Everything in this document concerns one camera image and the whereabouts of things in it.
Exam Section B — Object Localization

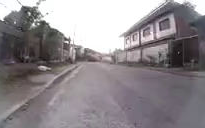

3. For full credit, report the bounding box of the thin pole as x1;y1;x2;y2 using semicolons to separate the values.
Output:
71;24;77;63

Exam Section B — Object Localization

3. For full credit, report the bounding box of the grey asphalt road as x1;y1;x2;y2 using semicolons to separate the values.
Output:
3;61;205;128

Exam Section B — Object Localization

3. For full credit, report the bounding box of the concrete kerb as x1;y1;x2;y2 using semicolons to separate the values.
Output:
0;62;83;125

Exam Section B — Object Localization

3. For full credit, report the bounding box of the row of trees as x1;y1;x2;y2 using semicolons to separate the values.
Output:
3;4;68;63

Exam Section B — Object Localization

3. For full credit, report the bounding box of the white object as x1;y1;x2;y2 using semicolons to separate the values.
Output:
37;65;53;72

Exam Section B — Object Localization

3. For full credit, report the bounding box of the two-storey white building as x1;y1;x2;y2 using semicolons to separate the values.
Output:
119;0;204;68

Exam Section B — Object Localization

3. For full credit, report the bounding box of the grey concrete sidewalk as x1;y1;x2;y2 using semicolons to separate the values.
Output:
0;61;79;125

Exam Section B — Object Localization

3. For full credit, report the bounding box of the low grey building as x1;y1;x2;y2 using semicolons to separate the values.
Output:
0;15;28;65

